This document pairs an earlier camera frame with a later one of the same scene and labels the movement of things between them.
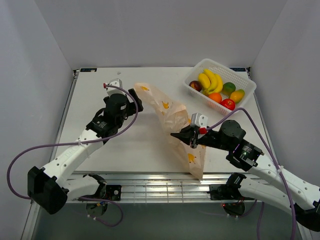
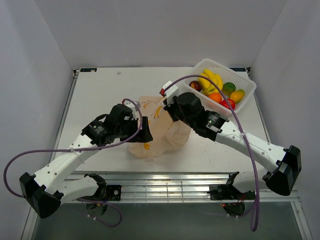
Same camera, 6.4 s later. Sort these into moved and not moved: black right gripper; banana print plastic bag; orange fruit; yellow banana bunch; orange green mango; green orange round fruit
Moved: banana print plastic bag; black right gripper
Not moved: orange green mango; orange fruit; yellow banana bunch; green orange round fruit
